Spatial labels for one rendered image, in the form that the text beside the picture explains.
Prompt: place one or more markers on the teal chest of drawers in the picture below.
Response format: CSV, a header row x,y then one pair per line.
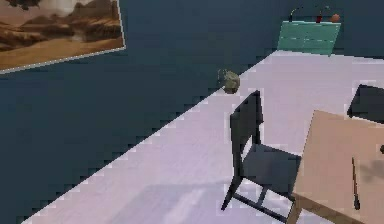
x,y
308,37

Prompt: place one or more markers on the light wooden table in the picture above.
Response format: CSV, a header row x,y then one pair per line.
x,y
336,166

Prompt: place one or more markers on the dark grey chair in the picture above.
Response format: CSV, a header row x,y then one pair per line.
x,y
368,103
258,156

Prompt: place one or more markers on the black bent desk lamp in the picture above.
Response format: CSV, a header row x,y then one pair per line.
x,y
293,13

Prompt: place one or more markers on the olive green lumpy object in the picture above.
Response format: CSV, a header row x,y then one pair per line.
x,y
230,81

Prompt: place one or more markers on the thin black stick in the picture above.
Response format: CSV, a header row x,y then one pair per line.
x,y
355,183

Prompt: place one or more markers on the framed desert landscape picture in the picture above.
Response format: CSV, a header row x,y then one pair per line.
x,y
56,31

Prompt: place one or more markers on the dark red bottle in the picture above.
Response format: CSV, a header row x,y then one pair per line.
x,y
319,17

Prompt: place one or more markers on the orange ball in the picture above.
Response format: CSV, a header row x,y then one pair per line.
x,y
335,18

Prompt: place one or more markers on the small black round object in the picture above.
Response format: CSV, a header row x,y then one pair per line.
x,y
382,149

